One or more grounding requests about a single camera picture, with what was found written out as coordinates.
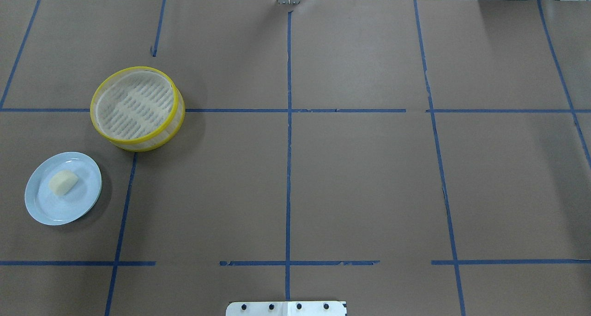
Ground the white steamed bun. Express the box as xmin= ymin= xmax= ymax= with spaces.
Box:
xmin=48 ymin=170 xmax=79 ymax=196

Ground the yellow rimmed bamboo steamer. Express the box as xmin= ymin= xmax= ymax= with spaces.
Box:
xmin=90 ymin=66 xmax=186 ymax=152

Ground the light blue plate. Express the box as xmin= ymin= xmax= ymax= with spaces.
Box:
xmin=24 ymin=152 xmax=102 ymax=225

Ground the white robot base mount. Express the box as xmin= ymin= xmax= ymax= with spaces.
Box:
xmin=225 ymin=301 xmax=348 ymax=316

